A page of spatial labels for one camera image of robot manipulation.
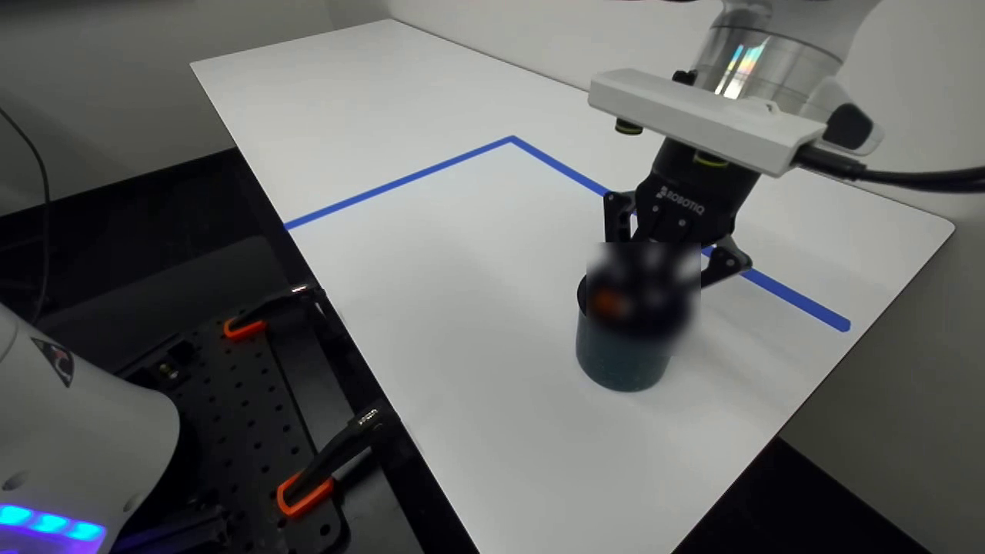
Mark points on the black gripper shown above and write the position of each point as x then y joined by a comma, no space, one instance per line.
688,203

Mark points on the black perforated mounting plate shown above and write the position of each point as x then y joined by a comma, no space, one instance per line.
241,436

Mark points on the orange black clamp left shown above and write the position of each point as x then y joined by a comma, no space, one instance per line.
310,487

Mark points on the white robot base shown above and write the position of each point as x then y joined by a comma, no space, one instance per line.
77,448

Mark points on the blue tape border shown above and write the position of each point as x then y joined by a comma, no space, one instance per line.
482,241

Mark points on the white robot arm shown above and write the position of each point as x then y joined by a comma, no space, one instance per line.
760,93

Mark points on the orange black clamp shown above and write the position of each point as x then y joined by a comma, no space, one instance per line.
256,317
310,487

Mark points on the dark cup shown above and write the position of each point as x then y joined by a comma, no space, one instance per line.
627,352

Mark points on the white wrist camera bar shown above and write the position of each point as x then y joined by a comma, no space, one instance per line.
749,135

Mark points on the orange capped marker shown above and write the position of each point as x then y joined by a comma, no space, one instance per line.
612,302

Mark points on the orange black clamp right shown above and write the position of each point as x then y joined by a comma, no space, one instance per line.
256,317

